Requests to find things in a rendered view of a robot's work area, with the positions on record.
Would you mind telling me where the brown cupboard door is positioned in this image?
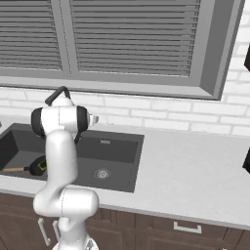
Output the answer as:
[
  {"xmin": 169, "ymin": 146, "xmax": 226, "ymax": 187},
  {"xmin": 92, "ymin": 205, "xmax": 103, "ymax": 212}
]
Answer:
[
  {"xmin": 52, "ymin": 207, "xmax": 137, "ymax": 250},
  {"xmin": 0, "ymin": 191, "xmax": 57, "ymax": 250}
]

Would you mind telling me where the brown drawer front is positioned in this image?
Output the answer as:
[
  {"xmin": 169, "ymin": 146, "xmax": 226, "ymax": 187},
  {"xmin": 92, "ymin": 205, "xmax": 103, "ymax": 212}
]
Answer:
[{"xmin": 134, "ymin": 213, "xmax": 246, "ymax": 250}]

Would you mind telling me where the silver drawer handle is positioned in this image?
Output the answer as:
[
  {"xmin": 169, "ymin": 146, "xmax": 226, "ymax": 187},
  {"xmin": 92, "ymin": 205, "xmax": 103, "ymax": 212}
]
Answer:
[{"xmin": 173, "ymin": 221, "xmax": 203, "ymax": 235}]

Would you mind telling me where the silver cupboard handle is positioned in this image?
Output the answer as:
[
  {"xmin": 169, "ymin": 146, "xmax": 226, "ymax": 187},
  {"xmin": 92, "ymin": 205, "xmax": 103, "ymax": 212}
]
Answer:
[
  {"xmin": 36, "ymin": 217, "xmax": 52, "ymax": 247},
  {"xmin": 52, "ymin": 220, "xmax": 62, "ymax": 244}
]

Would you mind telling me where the dark grey sink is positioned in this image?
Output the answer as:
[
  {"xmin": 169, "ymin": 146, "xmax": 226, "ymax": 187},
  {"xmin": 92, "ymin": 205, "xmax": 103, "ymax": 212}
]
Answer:
[{"xmin": 0, "ymin": 122, "xmax": 146, "ymax": 193}]

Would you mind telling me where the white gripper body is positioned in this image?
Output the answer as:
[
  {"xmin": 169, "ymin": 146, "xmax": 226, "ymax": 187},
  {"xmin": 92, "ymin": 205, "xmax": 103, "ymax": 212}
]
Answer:
[{"xmin": 89, "ymin": 113, "xmax": 100, "ymax": 127}]

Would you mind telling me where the black pan with wooden handle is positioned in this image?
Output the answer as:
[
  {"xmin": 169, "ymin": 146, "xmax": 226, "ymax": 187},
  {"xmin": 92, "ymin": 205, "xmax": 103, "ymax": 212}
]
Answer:
[{"xmin": 1, "ymin": 154, "xmax": 49, "ymax": 177}]

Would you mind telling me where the black appliance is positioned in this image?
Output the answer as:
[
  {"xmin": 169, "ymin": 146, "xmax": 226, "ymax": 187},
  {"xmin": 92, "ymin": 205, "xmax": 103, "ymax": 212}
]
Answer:
[{"xmin": 241, "ymin": 155, "xmax": 250, "ymax": 176}]

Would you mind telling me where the grey window frame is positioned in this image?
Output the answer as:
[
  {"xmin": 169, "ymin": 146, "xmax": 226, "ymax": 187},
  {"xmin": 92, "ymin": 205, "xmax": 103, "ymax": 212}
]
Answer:
[{"xmin": 0, "ymin": 0, "xmax": 247, "ymax": 102}]

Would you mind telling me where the grey window blind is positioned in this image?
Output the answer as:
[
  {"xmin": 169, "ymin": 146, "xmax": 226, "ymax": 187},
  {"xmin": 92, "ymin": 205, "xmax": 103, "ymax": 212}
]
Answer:
[
  {"xmin": 68, "ymin": 0, "xmax": 201, "ymax": 78},
  {"xmin": 0, "ymin": 0, "xmax": 63, "ymax": 72}
]

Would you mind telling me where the black tap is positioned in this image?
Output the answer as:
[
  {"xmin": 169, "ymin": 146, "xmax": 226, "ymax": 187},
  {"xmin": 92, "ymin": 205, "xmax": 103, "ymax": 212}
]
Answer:
[{"xmin": 44, "ymin": 85, "xmax": 83, "ymax": 146}]

